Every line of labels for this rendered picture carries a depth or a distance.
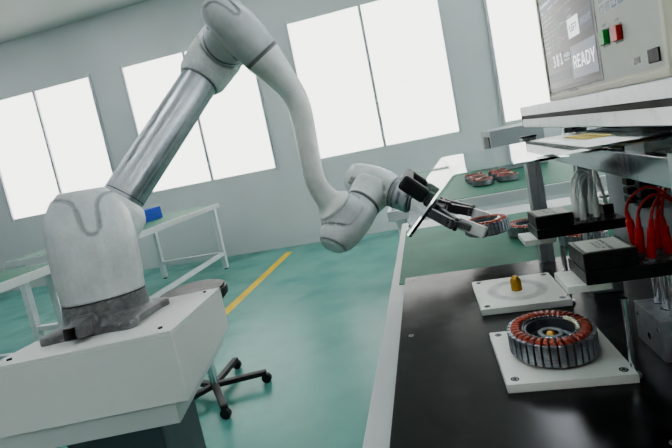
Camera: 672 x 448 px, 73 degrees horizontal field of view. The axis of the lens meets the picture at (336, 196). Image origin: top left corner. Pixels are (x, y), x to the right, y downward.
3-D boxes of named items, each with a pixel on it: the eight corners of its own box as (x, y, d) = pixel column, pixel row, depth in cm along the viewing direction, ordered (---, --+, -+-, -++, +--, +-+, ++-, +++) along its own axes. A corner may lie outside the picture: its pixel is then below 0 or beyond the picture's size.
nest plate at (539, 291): (482, 316, 80) (481, 309, 80) (472, 287, 95) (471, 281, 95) (573, 305, 77) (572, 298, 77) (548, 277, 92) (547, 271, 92)
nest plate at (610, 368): (508, 394, 57) (506, 384, 57) (490, 339, 71) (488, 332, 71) (640, 383, 54) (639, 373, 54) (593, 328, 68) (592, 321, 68)
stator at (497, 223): (460, 240, 115) (456, 226, 115) (472, 229, 124) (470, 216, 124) (505, 235, 109) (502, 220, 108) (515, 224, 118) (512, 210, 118)
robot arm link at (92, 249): (57, 313, 80) (29, 191, 80) (59, 301, 96) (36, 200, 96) (153, 287, 89) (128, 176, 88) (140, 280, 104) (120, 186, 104)
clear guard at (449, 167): (407, 237, 48) (397, 182, 47) (411, 202, 71) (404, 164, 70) (767, 181, 41) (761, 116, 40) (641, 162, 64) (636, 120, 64)
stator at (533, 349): (528, 378, 57) (524, 350, 57) (499, 339, 68) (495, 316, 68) (618, 362, 57) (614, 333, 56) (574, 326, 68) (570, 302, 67)
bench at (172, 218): (30, 354, 355) (3, 262, 347) (163, 277, 540) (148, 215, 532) (131, 342, 337) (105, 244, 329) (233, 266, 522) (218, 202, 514)
